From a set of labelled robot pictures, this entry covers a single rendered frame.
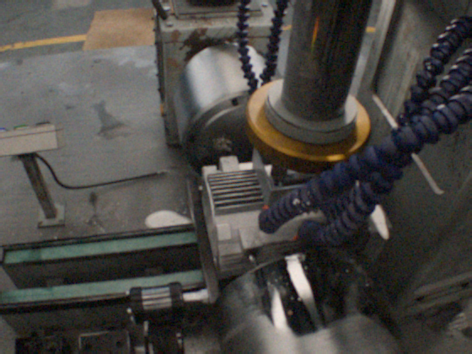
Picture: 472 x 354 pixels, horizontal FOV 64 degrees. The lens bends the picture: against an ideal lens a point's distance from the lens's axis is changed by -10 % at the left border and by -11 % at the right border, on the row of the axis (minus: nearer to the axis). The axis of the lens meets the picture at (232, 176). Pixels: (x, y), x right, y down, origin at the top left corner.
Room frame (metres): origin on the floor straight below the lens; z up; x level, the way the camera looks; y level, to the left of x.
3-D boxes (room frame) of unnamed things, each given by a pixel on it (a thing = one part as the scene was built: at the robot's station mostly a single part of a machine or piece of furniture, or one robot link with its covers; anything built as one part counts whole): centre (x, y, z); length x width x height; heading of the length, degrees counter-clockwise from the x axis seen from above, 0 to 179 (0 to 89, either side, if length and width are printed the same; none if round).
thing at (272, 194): (0.46, -0.10, 1.11); 0.12 x 0.11 x 0.07; 105
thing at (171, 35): (1.02, 0.09, 0.99); 0.35 x 0.31 x 0.37; 15
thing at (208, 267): (0.39, 0.04, 1.01); 0.26 x 0.04 x 0.03; 15
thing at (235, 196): (0.45, -0.06, 1.01); 0.20 x 0.19 x 0.19; 105
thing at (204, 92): (0.75, 0.02, 1.04); 0.37 x 0.25 x 0.25; 15
